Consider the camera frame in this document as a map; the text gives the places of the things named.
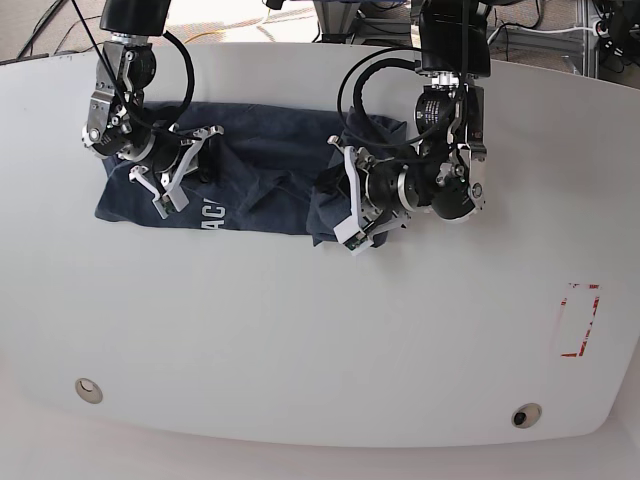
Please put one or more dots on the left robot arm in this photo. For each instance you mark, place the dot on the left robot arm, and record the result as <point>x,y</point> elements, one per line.
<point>442,169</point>

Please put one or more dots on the red tape rectangle marking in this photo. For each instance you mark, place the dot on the red tape rectangle marking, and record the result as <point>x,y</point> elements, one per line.
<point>578,310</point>

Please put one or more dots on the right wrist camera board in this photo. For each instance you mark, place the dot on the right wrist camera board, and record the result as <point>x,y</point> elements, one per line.
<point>164,207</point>

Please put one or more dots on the right table grommet hole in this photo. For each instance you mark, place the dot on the right table grommet hole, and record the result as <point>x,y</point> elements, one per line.
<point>526,416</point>

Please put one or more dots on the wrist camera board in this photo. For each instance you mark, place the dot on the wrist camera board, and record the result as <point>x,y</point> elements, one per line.
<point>358,243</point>
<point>164,207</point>

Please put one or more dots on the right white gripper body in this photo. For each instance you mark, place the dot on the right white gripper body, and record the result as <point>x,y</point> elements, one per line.
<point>163,169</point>

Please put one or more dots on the aluminium frame rail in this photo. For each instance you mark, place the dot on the aluminium frame rail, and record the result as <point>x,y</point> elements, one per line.
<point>552,34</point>

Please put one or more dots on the table grommet hole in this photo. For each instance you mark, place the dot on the table grommet hole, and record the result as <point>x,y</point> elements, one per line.
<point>88,391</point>
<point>526,416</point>

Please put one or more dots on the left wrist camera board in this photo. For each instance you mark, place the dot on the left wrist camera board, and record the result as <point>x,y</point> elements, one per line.
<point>358,243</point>

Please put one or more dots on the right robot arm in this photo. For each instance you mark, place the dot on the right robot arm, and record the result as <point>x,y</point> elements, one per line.
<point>119,126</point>

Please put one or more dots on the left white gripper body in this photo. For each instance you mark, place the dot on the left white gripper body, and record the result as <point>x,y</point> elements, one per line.
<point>371,190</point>

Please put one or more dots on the left table grommet hole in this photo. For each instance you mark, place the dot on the left table grommet hole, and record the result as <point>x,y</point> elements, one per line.
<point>88,391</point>

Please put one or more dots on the dark blue t-shirt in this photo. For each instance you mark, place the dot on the dark blue t-shirt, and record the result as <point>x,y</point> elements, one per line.
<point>272,171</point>

